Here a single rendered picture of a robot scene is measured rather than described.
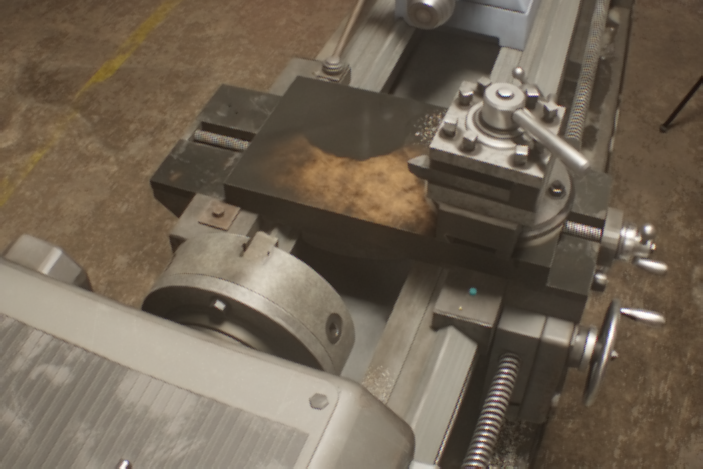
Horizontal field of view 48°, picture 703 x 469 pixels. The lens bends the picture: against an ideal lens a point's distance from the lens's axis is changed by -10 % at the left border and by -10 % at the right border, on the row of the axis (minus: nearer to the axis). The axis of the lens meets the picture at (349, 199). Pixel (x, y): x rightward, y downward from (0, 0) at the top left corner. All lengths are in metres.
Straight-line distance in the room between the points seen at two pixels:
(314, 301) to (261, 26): 2.63
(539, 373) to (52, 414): 0.98
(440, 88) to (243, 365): 1.35
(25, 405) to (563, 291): 0.92
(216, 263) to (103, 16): 2.91
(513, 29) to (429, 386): 0.92
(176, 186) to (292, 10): 2.14
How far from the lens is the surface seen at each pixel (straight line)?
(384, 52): 1.88
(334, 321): 0.99
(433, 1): 1.55
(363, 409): 0.71
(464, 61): 2.08
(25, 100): 3.43
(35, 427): 0.73
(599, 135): 2.44
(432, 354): 1.33
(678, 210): 2.89
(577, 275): 1.42
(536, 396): 1.57
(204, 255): 0.98
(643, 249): 1.49
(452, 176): 1.24
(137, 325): 0.77
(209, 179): 1.56
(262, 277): 0.95
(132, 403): 0.72
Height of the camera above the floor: 1.93
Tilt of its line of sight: 45 degrees down
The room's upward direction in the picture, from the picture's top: 1 degrees counter-clockwise
